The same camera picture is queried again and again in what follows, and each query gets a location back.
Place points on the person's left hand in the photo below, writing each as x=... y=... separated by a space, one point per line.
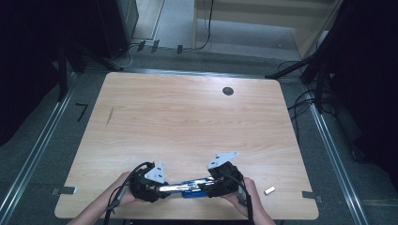
x=126 y=187

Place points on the small black plug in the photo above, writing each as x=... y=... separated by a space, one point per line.
x=179 y=49
x=141 y=46
x=155 y=46

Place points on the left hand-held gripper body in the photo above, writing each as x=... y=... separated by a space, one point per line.
x=142 y=184

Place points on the dark curtain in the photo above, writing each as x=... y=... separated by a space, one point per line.
x=28 y=62
x=369 y=78

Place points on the grey tape piece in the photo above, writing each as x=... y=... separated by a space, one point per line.
x=311 y=195
x=65 y=190

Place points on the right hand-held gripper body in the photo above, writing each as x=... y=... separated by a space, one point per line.
x=228 y=178

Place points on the metal floor rail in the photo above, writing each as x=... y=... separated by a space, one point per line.
x=39 y=150
x=341 y=175

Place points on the silver staple strip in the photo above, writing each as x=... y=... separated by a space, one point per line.
x=269 y=190

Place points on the black cabinet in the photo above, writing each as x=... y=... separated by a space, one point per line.
x=120 y=28

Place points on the person's right hand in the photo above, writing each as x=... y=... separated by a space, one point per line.
x=250 y=195

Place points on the light wooden furniture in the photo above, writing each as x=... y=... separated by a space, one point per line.
x=250 y=15

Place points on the blue stapler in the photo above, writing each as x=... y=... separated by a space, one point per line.
x=191 y=189

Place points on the black metal stand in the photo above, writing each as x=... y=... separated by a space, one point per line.
x=62 y=75
x=319 y=81

